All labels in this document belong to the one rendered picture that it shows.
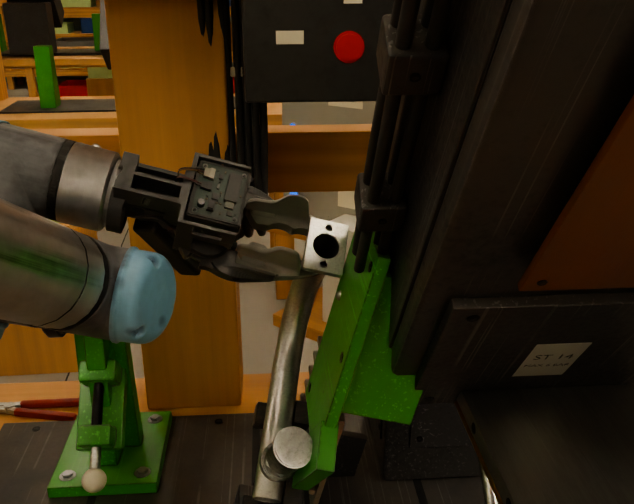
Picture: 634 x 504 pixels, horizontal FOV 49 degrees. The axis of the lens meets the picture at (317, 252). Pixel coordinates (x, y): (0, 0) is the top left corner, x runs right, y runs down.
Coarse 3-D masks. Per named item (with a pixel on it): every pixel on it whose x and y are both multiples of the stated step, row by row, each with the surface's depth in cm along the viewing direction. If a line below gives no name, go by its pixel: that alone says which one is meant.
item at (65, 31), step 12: (0, 0) 888; (0, 12) 895; (72, 24) 944; (84, 24) 915; (60, 36) 910; (72, 36) 911; (84, 36) 913; (12, 72) 920; (24, 72) 921; (60, 72) 926; (72, 72) 928; (84, 72) 929; (12, 84) 929
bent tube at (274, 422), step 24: (312, 240) 68; (336, 240) 69; (312, 264) 67; (336, 264) 68; (312, 288) 76; (288, 312) 78; (288, 336) 78; (288, 360) 77; (288, 384) 76; (288, 408) 75; (264, 432) 74; (264, 480) 71
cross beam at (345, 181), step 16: (80, 128) 102; (96, 128) 102; (112, 128) 102; (272, 128) 102; (288, 128) 102; (304, 128) 102; (320, 128) 102; (336, 128) 102; (352, 128) 102; (368, 128) 102; (112, 144) 98; (272, 144) 100; (288, 144) 100; (304, 144) 100; (320, 144) 100; (336, 144) 101; (352, 144) 101; (272, 160) 101; (288, 160) 101; (304, 160) 101; (320, 160) 101; (336, 160) 102; (352, 160) 102; (272, 176) 102; (288, 176) 102; (304, 176) 102; (320, 176) 102; (336, 176) 102; (352, 176) 103; (272, 192) 103
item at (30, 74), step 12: (72, 0) 684; (84, 0) 685; (96, 0) 688; (72, 12) 679; (84, 12) 681; (96, 12) 682; (60, 84) 726; (72, 84) 753; (84, 84) 754; (36, 96) 710; (60, 96) 718
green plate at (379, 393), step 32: (352, 256) 67; (384, 256) 57; (352, 288) 64; (384, 288) 60; (352, 320) 61; (384, 320) 61; (320, 352) 72; (352, 352) 60; (384, 352) 62; (320, 384) 68; (352, 384) 63; (384, 384) 63; (320, 416) 65; (384, 416) 64
